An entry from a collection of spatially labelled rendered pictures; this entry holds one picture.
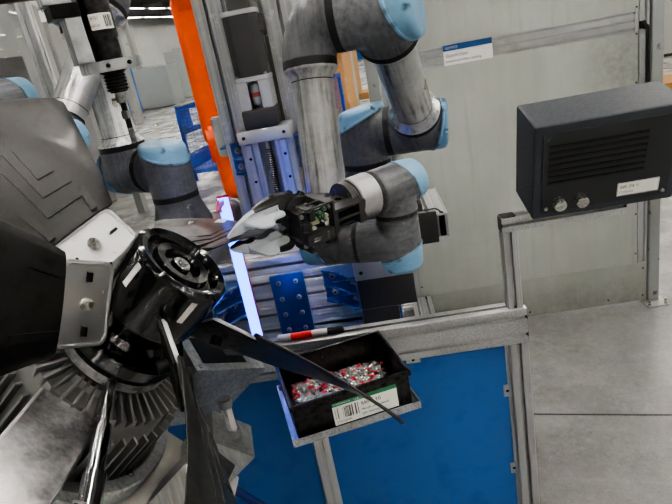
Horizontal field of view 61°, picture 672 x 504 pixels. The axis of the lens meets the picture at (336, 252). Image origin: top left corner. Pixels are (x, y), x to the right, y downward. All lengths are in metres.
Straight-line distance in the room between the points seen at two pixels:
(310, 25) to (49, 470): 0.74
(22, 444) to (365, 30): 0.75
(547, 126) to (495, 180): 1.60
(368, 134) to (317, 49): 0.39
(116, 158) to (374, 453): 0.95
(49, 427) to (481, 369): 0.89
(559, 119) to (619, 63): 1.67
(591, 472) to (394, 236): 1.34
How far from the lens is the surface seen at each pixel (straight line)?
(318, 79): 1.02
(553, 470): 2.13
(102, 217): 0.75
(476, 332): 1.22
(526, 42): 2.61
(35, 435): 0.65
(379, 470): 1.42
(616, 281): 3.01
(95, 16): 0.74
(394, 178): 0.96
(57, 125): 0.86
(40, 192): 0.78
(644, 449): 2.24
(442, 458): 1.41
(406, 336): 1.20
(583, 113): 1.10
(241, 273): 1.15
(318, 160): 1.01
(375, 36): 1.01
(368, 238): 1.00
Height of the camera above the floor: 1.43
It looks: 20 degrees down
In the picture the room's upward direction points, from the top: 11 degrees counter-clockwise
